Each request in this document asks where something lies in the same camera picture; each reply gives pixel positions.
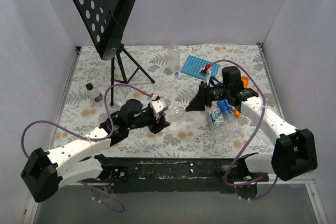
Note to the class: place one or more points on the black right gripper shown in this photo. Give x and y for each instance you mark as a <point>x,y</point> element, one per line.
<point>205,96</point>

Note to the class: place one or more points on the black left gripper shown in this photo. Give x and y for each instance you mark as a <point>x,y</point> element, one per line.
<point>153,118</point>

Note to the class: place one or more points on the clear bottle green logo cap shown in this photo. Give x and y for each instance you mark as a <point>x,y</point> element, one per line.
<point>175,113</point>

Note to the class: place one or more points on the clear bottle pocari cap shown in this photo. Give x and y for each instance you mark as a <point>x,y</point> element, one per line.
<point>173,57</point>

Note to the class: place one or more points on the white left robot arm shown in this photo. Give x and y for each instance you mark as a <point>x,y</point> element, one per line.
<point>68,158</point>

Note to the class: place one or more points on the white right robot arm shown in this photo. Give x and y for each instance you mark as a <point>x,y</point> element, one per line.
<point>294,152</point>

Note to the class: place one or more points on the green label drink bottle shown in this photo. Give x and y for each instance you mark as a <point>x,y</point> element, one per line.
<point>215,117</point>

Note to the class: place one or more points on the large crumpled clear bottle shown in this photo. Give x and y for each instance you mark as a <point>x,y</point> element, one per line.
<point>229,130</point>

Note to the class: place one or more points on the small black cap bottle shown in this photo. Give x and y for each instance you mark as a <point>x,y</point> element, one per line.
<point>93,93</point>

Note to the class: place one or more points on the blue studded building plate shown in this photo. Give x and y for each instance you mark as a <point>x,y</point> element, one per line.
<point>193,65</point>

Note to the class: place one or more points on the black music stand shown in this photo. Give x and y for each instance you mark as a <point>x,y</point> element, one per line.
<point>105,21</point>

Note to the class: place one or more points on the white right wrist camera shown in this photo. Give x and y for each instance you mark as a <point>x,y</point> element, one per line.
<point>206,72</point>

